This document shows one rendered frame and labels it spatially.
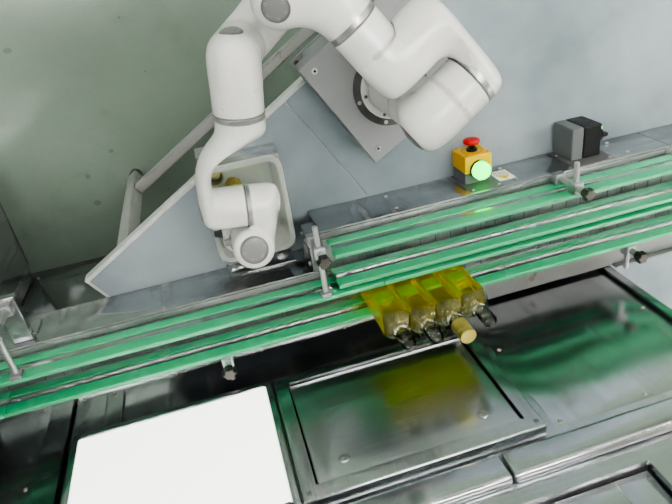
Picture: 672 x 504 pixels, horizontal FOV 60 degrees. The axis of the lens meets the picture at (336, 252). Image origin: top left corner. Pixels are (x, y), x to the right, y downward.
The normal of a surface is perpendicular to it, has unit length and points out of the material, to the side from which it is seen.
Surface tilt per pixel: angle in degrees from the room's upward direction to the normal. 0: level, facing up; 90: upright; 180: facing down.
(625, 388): 90
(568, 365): 91
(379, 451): 91
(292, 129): 0
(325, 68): 5
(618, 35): 0
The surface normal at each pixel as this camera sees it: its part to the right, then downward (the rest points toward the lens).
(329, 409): -0.14, -0.86
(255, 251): 0.22, 0.21
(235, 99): 0.09, 0.54
